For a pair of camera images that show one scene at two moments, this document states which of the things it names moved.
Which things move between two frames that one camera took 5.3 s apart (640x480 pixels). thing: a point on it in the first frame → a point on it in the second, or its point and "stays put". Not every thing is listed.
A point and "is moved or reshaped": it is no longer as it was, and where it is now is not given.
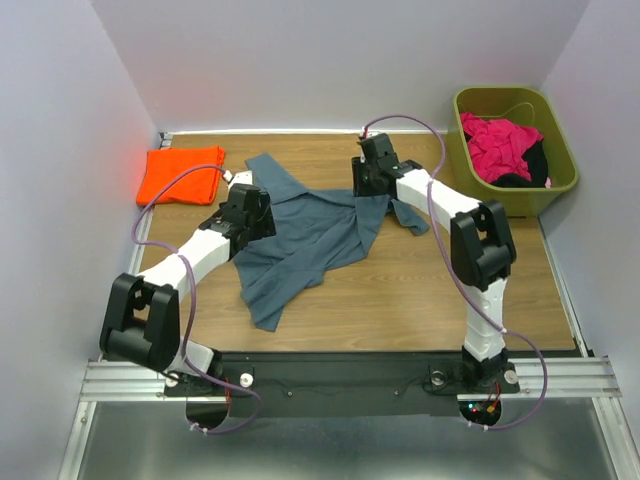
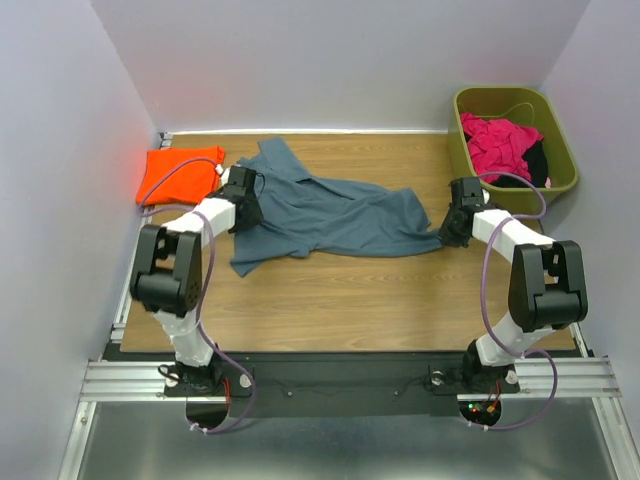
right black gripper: (359, 187) → (447, 236)
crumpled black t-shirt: (537, 163) stays put
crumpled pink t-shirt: (497, 146) stays put
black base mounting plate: (344, 383) stays put
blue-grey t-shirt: (317, 232) is moved or reshaped
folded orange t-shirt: (196, 187) stays put
